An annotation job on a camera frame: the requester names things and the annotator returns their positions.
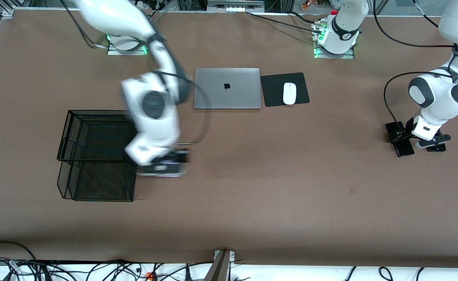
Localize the long black smartphone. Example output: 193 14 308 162
385 122 415 158

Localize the silver closed laptop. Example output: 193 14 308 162
193 68 261 110

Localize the black mouse pad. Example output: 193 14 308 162
260 72 311 107

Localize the white computer mouse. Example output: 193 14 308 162
283 82 297 105

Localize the grey power strip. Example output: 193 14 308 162
207 0 265 13

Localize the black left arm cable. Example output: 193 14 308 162
373 0 458 135

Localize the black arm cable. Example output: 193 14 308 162
373 0 458 135
59 0 213 146

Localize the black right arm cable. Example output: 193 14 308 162
59 0 213 146

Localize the black wire mesh basket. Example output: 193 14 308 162
57 110 144 202

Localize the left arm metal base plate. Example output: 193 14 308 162
314 21 355 60

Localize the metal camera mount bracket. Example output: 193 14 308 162
204 250 235 281

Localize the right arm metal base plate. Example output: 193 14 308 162
107 39 148 56

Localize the black cable on table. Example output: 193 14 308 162
246 11 323 34

